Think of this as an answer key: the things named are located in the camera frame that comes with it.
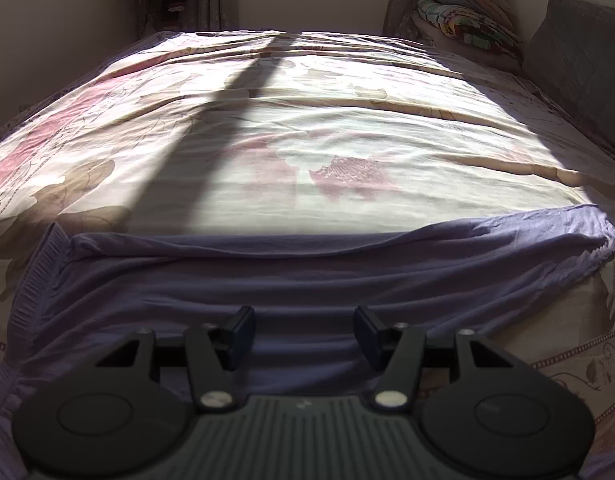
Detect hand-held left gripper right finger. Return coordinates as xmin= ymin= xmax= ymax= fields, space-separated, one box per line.
xmin=353 ymin=305 xmax=513 ymax=409

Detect floral bed sheet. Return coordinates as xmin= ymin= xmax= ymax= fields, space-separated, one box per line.
xmin=0 ymin=29 xmax=615 ymax=461

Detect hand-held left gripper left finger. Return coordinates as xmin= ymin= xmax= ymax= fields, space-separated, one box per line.
xmin=95 ymin=305 xmax=256 ymax=409

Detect grey quilted pillow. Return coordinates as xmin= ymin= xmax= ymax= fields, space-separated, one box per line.
xmin=521 ymin=0 xmax=615 ymax=161

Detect colourful patchwork folded blanket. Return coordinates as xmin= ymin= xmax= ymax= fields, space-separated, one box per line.
xmin=416 ymin=0 xmax=524 ymax=56

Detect purple pants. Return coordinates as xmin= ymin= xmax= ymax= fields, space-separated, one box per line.
xmin=0 ymin=205 xmax=615 ymax=480

